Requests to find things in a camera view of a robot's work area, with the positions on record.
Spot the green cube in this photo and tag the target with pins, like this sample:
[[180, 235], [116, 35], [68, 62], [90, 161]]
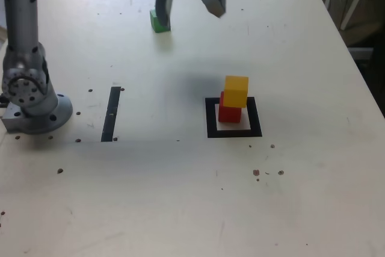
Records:
[[155, 25]]

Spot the yellow cube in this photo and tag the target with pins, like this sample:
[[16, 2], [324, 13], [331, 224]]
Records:
[[236, 91]]

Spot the red cube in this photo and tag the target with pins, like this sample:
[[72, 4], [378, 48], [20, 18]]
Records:
[[228, 115]]

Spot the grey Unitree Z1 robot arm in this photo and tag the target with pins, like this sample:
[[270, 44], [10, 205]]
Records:
[[27, 58]]

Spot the black tape square outline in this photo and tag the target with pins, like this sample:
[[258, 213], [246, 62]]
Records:
[[234, 133]]

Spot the black tape strip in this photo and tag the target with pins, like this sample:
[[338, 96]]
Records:
[[109, 118]]

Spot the grey metal rail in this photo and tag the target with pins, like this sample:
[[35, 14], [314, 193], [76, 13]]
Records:
[[361, 53]]

